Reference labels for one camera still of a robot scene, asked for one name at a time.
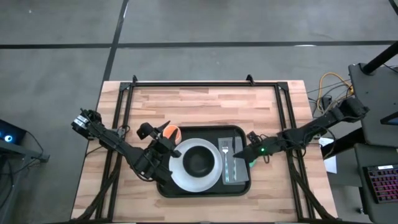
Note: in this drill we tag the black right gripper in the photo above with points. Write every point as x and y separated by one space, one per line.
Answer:
267 148

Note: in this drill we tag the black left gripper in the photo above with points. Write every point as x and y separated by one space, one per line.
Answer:
164 147

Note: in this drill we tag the orange mug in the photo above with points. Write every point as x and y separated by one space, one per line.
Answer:
170 132

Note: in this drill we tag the grey cloth napkin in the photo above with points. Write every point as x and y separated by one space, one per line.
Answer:
242 169

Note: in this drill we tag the black bowl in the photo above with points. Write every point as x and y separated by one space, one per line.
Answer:
199 160

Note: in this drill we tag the white round plate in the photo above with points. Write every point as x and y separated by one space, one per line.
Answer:
192 182

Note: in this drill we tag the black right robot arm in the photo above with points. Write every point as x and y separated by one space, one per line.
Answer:
323 119

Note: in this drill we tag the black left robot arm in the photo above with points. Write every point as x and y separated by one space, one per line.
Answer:
136 157

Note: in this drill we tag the black plastic tray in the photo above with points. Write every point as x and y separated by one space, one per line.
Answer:
202 194

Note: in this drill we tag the white paper sheet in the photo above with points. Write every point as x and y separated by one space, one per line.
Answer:
331 161

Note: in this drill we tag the black power adapter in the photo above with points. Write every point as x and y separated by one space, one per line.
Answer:
326 102

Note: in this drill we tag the black diagonal beam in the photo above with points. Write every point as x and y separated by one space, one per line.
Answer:
342 144

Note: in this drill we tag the dark grey desk with keyboard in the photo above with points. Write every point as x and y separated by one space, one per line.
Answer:
362 186

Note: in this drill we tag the backlit computer keyboard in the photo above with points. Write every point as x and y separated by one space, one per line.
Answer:
384 184

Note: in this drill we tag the grey desk top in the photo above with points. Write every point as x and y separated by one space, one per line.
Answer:
379 93

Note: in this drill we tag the dark screen corner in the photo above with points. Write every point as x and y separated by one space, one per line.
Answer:
391 119

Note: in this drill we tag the grey metal stand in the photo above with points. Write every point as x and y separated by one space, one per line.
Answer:
18 161

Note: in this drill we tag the black computer with blue light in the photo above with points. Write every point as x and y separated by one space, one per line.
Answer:
9 133

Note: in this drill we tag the black round pole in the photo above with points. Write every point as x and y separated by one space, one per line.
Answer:
381 59

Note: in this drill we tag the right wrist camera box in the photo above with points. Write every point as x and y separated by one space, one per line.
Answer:
252 137

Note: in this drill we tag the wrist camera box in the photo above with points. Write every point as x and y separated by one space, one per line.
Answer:
144 130
252 137

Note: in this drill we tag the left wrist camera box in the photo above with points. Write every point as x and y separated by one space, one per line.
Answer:
144 130

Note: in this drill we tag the black aluminium table frame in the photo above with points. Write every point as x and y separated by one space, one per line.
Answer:
202 84

